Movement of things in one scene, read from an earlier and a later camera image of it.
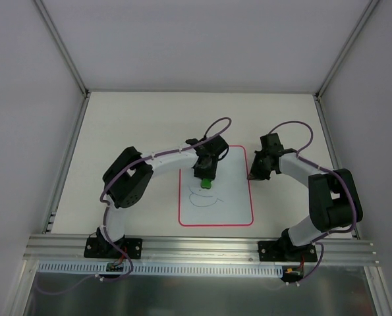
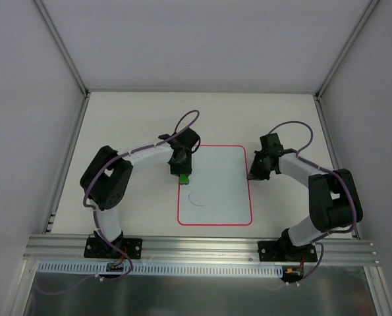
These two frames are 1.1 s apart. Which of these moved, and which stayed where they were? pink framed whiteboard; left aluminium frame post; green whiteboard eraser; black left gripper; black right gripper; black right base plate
Moved: green whiteboard eraser; black left gripper
Stayed: black right base plate; black right gripper; left aluminium frame post; pink framed whiteboard
